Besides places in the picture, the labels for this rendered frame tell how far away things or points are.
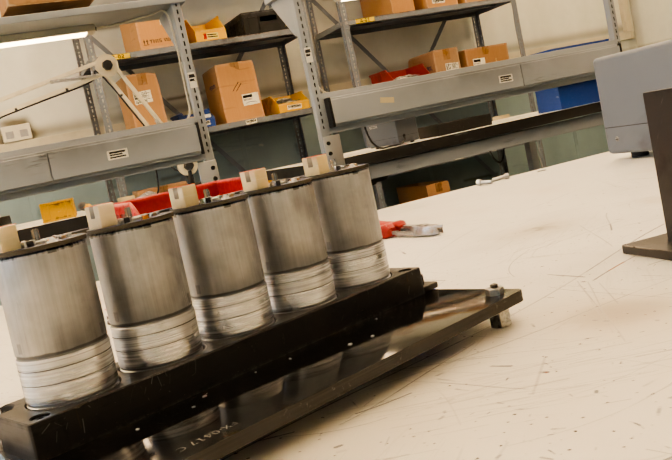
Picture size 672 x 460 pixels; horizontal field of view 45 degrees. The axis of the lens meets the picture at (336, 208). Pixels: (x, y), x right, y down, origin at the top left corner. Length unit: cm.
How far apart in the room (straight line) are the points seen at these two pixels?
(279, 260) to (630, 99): 54
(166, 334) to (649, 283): 17
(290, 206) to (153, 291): 6
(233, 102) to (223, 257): 417
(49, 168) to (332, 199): 224
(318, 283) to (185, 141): 231
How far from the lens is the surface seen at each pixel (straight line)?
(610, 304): 29
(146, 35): 428
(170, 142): 255
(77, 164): 251
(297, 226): 26
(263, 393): 22
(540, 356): 24
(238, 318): 25
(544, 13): 601
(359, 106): 277
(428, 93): 290
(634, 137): 76
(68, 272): 22
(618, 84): 77
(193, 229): 25
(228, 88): 442
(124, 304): 23
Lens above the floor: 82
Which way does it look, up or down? 5 degrees down
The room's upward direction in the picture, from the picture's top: 12 degrees counter-clockwise
